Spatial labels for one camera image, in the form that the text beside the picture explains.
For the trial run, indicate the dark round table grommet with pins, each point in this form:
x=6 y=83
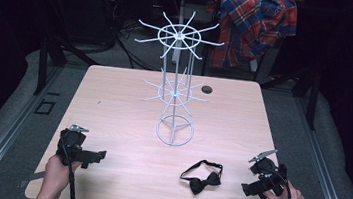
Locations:
x=207 y=89

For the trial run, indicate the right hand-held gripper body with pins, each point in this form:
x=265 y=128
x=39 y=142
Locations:
x=269 y=175

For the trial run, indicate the white stand post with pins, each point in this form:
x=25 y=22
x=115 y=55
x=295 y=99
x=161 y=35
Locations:
x=177 y=51

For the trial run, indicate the red blue plaid shirt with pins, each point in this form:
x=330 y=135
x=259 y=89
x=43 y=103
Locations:
x=253 y=24

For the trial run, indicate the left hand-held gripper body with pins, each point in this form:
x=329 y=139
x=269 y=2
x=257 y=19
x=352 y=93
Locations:
x=71 y=144

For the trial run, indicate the black bow tie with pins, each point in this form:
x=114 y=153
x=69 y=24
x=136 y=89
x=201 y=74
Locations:
x=203 y=182

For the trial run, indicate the grey metal floor rail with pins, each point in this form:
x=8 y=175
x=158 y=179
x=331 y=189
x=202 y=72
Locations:
x=1 y=143
x=323 y=173

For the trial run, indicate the black metal frame stand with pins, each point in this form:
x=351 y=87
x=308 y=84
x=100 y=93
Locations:
x=43 y=64
x=312 y=101

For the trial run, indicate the person's left hand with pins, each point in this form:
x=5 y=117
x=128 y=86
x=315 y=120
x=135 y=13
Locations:
x=55 y=174

